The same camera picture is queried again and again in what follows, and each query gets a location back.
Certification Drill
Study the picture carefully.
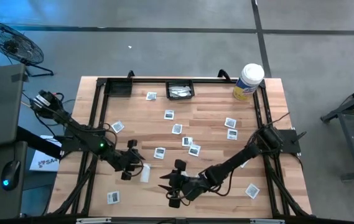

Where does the black base lever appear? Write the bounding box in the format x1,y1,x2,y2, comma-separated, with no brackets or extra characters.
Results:
291,131,307,144

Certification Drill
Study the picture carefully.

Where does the yellow wipes canister white lid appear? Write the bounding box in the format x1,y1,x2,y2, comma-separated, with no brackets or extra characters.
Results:
232,63,265,102

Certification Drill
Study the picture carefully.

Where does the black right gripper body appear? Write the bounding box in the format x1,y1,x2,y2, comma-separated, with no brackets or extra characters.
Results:
168,159,210,209

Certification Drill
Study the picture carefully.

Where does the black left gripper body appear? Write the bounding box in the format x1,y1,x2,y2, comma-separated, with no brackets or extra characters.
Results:
115,139,138,182

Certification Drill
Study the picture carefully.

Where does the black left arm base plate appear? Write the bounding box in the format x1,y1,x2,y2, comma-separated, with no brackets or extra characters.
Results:
60,128,105,153

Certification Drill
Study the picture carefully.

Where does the black plastic bin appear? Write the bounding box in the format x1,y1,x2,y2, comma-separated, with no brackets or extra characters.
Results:
165,79,196,101
108,77,133,98

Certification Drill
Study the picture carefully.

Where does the black support bar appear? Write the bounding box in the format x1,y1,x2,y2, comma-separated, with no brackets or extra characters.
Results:
16,126,63,160

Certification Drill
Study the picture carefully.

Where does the black floor cable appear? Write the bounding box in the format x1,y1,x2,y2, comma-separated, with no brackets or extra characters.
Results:
58,98,77,108

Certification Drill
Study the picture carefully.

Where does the silver metal bracket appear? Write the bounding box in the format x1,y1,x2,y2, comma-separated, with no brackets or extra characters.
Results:
76,217,112,224
250,218,286,224

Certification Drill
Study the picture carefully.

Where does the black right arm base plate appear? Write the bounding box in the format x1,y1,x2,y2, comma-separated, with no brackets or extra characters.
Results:
256,129,302,154

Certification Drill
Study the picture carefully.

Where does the black floor fan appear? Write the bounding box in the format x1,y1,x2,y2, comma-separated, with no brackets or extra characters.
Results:
0,20,55,78

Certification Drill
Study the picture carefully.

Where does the white printed paper sign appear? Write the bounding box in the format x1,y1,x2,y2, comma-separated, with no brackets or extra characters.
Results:
29,134,63,172

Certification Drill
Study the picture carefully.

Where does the black computer mouse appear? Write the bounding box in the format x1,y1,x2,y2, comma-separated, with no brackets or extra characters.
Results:
1,159,22,191

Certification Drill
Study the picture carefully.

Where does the grey metal cart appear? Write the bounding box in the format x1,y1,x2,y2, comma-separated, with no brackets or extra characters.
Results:
320,79,354,182

